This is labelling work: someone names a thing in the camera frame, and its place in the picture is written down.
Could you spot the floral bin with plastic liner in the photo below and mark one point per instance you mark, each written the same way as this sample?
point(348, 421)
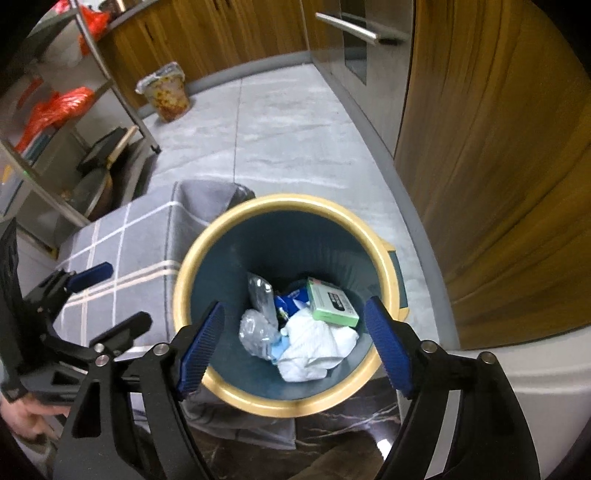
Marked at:
point(168, 99)

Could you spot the stainless steel oven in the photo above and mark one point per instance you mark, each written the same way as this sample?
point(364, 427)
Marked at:
point(369, 92)

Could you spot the red plastic bag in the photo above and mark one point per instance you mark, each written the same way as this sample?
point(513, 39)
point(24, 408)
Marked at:
point(99, 18)
point(55, 110)

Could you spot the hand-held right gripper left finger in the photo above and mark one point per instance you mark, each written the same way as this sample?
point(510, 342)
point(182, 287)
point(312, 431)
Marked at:
point(203, 346)

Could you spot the blue bin with cream rim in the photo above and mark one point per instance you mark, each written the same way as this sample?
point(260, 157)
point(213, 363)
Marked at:
point(295, 230)

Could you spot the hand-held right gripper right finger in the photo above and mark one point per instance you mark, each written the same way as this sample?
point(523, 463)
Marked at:
point(388, 350)

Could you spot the person's left hand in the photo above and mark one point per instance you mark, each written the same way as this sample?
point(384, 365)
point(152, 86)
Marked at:
point(27, 419)

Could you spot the light blue plastic bag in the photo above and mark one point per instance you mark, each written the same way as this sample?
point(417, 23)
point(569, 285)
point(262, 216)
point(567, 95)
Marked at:
point(280, 348)

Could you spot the clear plastic bag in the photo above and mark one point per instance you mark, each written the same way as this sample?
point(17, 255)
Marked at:
point(256, 332)

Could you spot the wooden base cabinets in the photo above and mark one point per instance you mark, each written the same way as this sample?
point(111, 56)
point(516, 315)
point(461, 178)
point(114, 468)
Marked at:
point(498, 184)

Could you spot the white tissue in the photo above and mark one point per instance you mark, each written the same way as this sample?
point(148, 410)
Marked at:
point(309, 346)

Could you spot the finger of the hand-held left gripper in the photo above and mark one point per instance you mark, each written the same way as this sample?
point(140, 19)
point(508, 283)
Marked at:
point(92, 273)
point(124, 330)

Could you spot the blue wet wipes packet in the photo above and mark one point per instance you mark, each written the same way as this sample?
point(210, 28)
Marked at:
point(288, 302)

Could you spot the grey plaid blanket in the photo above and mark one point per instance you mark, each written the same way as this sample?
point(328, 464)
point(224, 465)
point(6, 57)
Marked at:
point(129, 249)

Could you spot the brown cooking pot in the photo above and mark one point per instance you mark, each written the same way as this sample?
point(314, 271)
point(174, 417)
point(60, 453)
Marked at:
point(109, 194)

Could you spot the stainless steel rack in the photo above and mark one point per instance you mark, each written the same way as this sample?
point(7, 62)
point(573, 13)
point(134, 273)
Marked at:
point(111, 62)

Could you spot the green and white box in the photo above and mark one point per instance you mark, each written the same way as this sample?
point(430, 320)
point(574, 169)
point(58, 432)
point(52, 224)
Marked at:
point(330, 304)

